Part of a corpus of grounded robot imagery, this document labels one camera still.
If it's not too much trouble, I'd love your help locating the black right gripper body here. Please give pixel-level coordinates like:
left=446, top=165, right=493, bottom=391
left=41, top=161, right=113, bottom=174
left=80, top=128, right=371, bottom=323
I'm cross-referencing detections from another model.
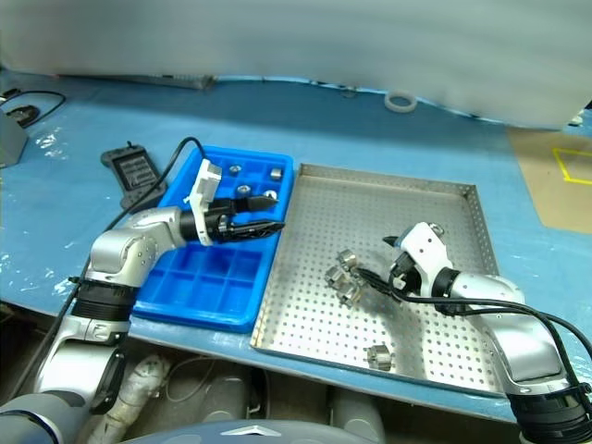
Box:
left=388, top=252, right=420, bottom=298

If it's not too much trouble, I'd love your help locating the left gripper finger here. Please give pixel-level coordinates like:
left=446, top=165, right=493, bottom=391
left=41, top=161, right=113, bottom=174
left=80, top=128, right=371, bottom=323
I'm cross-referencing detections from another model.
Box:
left=229, top=195, right=278, bottom=212
left=228, top=220, right=286, bottom=241

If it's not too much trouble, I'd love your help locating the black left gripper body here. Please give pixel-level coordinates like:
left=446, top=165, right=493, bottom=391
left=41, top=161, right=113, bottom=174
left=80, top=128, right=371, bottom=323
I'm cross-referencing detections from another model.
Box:
left=203, top=198, right=235, bottom=245

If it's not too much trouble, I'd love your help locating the blue compartment tray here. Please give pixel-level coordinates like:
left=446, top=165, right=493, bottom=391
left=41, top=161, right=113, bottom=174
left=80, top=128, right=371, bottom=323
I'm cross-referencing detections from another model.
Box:
left=131, top=145, right=296, bottom=335

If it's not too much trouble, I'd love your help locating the perforated metal tray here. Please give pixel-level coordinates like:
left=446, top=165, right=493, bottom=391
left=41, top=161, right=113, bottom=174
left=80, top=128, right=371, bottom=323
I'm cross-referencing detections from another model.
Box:
left=249, top=162, right=508, bottom=400

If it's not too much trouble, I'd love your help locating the metal nut near front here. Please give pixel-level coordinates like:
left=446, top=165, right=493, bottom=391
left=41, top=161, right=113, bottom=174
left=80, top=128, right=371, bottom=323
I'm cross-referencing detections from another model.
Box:
left=364, top=344, right=395, bottom=373

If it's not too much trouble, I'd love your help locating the black handheld controller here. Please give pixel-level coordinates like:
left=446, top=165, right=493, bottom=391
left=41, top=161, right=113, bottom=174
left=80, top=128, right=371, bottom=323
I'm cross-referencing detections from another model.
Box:
left=100, top=142, right=168, bottom=210

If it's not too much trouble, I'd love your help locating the dark rounded shape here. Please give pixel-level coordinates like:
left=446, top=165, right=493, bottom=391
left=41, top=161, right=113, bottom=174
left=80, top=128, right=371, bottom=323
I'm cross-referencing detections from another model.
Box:
left=203, top=373, right=275, bottom=426
left=330, top=388, right=386, bottom=441

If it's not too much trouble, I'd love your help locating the brown cardboard sheet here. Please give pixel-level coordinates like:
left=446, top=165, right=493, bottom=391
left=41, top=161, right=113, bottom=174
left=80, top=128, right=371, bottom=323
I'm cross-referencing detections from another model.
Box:
left=506, top=127, right=592, bottom=232

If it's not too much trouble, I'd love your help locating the long grey flat strip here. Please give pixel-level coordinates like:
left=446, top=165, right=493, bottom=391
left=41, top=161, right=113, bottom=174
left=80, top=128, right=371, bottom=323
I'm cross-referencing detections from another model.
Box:
left=57, top=72, right=216, bottom=92

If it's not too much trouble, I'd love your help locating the yellow tape outline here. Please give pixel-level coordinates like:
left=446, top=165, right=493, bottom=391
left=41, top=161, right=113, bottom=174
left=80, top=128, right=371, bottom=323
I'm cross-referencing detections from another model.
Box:
left=552, top=147, right=592, bottom=186

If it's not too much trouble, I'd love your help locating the grey robot torso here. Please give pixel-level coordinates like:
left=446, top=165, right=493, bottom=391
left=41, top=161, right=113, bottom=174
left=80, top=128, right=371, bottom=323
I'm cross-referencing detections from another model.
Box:
left=119, top=418, right=371, bottom=444

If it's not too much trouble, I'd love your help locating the small black device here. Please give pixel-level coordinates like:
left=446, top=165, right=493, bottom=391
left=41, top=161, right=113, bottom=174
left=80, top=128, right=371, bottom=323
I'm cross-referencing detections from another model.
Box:
left=6, top=105, right=39, bottom=124

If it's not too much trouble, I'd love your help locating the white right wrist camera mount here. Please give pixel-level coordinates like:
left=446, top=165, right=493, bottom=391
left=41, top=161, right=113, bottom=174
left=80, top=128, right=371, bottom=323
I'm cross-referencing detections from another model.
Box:
left=396, top=221, right=453, bottom=298

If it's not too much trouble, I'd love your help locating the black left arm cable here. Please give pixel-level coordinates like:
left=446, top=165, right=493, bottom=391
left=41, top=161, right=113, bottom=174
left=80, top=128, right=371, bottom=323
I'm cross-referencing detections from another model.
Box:
left=11, top=136, right=207, bottom=399

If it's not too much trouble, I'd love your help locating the white tape ring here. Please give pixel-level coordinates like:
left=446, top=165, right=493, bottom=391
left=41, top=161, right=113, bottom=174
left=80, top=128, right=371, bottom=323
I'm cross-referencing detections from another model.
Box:
left=385, top=91, right=416, bottom=114

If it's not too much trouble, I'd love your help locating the thin grey cable loop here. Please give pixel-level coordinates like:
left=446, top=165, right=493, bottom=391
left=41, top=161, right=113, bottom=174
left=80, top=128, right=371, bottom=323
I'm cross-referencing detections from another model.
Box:
left=165, top=358, right=218, bottom=404

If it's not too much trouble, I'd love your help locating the white wrapped hose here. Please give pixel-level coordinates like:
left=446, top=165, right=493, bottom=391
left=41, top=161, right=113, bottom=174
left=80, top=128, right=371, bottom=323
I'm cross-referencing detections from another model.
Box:
left=87, top=354, right=170, bottom=444

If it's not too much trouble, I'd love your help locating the thin black table cable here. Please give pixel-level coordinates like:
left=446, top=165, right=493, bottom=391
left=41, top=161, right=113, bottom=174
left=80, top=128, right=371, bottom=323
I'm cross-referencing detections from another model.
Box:
left=0, top=90, right=67, bottom=130

